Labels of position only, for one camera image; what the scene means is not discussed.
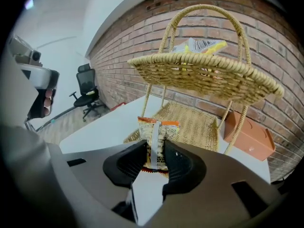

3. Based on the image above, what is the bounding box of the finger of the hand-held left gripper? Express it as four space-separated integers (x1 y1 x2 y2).
19 64 60 90

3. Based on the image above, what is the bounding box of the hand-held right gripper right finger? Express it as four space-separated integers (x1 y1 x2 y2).
142 139 282 228

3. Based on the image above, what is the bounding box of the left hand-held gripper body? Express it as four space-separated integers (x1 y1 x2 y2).
8 34 57 122

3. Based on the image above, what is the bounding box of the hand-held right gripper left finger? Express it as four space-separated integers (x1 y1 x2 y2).
61 139 150 224

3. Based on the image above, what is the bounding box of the beige snack packet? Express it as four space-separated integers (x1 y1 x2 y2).
137 116 181 173

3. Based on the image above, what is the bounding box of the two-tier wicker basket stand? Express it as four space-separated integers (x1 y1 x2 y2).
123 4 285 155

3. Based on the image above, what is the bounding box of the white orange snack packet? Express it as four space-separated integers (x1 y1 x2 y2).
171 37 228 57

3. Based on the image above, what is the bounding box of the person's left hand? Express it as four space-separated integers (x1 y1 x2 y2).
43 88 55 115

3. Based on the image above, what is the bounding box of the person's white shirt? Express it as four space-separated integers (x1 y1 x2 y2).
0 56 32 135

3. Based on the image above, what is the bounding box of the black mesh office chair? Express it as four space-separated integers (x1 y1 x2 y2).
69 63 105 123

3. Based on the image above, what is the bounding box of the orange cardboard box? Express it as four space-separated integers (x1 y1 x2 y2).
224 110 276 162

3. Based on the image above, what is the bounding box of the red box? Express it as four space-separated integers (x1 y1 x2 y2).
109 102 125 112

